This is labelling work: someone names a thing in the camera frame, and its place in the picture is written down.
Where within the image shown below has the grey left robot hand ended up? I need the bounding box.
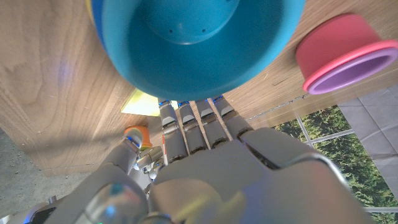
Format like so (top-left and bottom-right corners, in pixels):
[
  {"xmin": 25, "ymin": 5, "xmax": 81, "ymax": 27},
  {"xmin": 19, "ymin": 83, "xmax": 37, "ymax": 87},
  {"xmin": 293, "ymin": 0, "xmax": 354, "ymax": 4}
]
[{"xmin": 43, "ymin": 95, "xmax": 376, "ymax": 224}]

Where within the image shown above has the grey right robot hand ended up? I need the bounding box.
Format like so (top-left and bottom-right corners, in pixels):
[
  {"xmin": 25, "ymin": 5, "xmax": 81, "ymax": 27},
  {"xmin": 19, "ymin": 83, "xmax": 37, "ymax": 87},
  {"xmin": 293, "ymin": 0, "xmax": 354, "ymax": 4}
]
[{"xmin": 133, "ymin": 145, "xmax": 165, "ymax": 187}]

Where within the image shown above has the yellow sticky note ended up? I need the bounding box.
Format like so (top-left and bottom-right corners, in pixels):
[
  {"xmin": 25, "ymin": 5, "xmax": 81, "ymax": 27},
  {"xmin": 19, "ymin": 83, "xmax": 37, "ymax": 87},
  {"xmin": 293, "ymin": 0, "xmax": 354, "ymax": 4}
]
[{"xmin": 120, "ymin": 88, "xmax": 180, "ymax": 118}]

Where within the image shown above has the orange plastic bowl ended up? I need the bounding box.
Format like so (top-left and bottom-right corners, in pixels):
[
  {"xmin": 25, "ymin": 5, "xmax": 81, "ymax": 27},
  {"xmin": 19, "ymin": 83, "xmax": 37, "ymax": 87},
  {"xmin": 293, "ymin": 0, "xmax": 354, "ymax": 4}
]
[{"xmin": 124, "ymin": 125, "xmax": 153, "ymax": 150}]

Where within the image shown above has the teal plastic bowl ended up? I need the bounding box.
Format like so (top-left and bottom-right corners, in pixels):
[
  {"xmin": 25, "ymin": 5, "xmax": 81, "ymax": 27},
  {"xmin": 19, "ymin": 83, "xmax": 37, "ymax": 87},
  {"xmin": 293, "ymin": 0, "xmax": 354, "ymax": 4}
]
[{"xmin": 101, "ymin": 0, "xmax": 307, "ymax": 102}]

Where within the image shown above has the purple plastic bowl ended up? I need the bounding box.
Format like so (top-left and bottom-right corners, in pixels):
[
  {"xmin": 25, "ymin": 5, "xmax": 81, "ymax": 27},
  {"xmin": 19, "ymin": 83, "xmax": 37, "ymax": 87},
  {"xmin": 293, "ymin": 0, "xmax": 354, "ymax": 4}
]
[{"xmin": 307, "ymin": 46, "xmax": 398, "ymax": 96}]

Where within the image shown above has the blue plastic bowl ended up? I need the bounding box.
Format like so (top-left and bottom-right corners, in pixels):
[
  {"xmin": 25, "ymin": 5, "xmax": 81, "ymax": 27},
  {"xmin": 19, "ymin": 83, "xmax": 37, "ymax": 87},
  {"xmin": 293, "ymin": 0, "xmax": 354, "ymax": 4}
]
[{"xmin": 91, "ymin": 0, "xmax": 108, "ymax": 47}]

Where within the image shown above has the pink plastic bowl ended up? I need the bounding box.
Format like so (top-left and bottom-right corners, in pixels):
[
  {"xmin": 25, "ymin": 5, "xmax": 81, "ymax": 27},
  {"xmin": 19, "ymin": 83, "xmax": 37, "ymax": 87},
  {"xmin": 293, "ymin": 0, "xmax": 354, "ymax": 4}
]
[{"xmin": 295, "ymin": 12, "xmax": 398, "ymax": 93}]

